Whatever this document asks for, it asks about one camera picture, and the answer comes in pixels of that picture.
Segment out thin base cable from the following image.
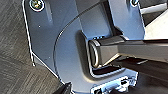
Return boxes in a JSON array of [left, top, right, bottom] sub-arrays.
[[52, 1, 108, 78]]

